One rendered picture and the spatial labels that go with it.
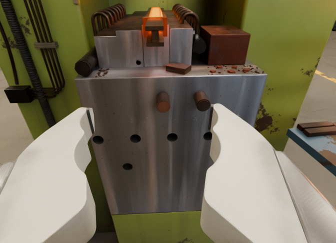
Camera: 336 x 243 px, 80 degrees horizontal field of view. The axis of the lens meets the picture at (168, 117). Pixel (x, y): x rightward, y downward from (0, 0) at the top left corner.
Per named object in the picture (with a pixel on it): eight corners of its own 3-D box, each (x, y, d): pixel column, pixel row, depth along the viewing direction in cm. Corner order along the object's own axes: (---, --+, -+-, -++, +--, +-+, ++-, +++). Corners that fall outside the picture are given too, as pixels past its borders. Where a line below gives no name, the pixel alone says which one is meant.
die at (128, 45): (191, 66, 45) (193, 23, 40) (99, 68, 44) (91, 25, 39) (176, 32, 80) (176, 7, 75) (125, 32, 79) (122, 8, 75)
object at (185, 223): (214, 273, 89) (231, 209, 64) (127, 278, 88) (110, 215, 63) (194, 174, 136) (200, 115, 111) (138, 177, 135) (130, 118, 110)
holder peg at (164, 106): (170, 112, 39) (170, 100, 38) (156, 113, 39) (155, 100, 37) (169, 103, 42) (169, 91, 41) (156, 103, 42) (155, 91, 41)
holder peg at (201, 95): (209, 111, 39) (211, 99, 38) (196, 112, 39) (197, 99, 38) (205, 102, 43) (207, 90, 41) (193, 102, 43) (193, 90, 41)
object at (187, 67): (165, 71, 42) (165, 65, 41) (172, 67, 44) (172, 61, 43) (184, 75, 40) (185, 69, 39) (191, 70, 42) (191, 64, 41)
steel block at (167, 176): (231, 209, 64) (268, 74, 40) (110, 215, 62) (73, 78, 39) (200, 115, 111) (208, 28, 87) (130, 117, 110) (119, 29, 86)
